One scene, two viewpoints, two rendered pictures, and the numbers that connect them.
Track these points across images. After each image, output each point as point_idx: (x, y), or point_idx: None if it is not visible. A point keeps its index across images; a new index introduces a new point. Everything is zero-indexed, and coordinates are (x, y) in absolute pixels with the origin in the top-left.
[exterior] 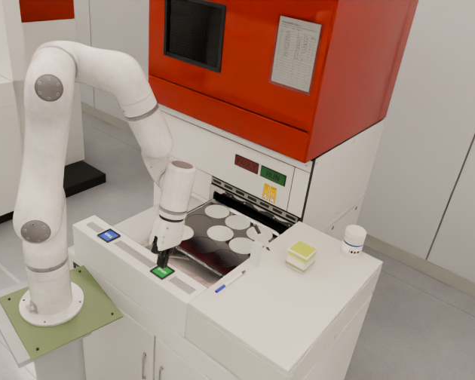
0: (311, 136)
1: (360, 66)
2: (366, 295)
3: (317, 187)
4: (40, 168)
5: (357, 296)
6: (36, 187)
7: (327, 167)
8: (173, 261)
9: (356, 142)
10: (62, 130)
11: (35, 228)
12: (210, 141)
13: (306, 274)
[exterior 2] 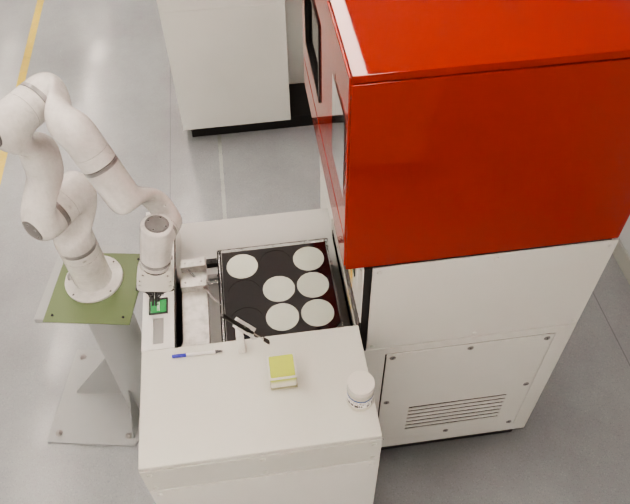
0: (346, 244)
1: (470, 173)
2: (349, 457)
3: (393, 298)
4: (30, 183)
5: (304, 451)
6: (30, 196)
7: (416, 281)
8: (206, 295)
9: (504, 261)
10: (36, 161)
11: (29, 229)
12: None
13: (276, 393)
